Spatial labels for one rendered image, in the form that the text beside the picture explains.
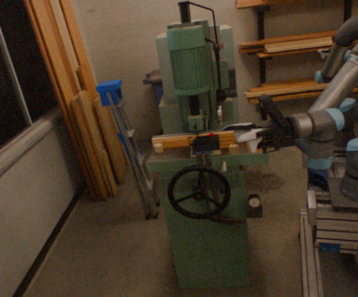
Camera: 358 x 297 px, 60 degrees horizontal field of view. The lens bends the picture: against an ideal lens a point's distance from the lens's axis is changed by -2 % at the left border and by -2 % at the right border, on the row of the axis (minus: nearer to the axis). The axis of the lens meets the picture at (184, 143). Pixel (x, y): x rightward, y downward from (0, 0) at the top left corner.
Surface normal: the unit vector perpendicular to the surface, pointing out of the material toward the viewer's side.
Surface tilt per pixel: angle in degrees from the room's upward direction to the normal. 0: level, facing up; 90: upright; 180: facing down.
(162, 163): 90
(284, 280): 0
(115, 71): 90
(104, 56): 90
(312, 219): 90
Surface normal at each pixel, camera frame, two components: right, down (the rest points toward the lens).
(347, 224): -0.28, 0.42
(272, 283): -0.13, -0.91
